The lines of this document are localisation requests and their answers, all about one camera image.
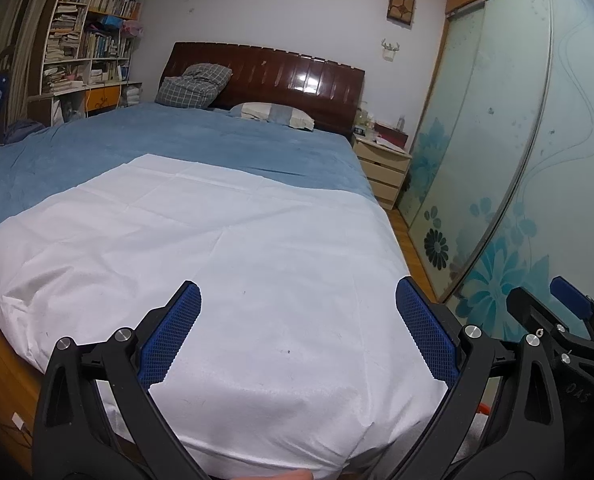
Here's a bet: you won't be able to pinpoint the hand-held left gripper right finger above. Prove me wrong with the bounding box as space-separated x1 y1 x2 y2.
392 275 569 480

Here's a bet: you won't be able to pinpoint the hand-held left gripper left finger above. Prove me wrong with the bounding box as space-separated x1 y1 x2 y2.
33 280 213 480

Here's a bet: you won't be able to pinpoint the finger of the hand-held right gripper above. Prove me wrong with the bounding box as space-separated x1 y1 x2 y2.
550 276 594 347
506 286 579 357

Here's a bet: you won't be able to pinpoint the white bed sheet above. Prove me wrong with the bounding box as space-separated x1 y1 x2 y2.
0 153 451 479

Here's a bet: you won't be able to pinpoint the floral sliding wardrobe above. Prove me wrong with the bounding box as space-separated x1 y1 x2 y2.
397 0 594 346

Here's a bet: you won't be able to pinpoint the beige nightstand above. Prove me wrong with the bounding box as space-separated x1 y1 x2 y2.
351 132 412 211

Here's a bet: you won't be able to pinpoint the blue blanket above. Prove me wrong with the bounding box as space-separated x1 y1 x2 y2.
0 101 379 242

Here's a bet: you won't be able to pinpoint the red box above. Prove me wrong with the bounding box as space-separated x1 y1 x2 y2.
374 122 409 149

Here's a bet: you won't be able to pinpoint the white and blue pillow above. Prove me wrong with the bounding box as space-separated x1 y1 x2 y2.
228 102 316 132

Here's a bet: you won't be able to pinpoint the grey checked pillow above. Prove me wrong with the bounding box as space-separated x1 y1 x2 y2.
155 63 233 110

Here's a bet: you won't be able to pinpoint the purple blue cloth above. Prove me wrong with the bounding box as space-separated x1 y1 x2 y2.
3 120 46 144

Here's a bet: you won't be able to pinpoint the dark wooden headboard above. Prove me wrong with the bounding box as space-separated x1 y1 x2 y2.
157 41 367 137

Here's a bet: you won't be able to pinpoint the white bookshelf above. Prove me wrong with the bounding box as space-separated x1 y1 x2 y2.
27 0 149 129

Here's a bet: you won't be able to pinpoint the rows of books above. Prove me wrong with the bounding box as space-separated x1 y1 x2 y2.
42 0 146 94

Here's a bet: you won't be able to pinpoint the beige curtain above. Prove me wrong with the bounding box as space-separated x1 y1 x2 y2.
0 0 74 126

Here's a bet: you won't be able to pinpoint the deer head wall hook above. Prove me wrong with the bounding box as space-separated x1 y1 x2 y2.
380 37 403 64

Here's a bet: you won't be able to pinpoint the brown framed wall decoration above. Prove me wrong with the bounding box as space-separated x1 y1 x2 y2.
387 0 417 25

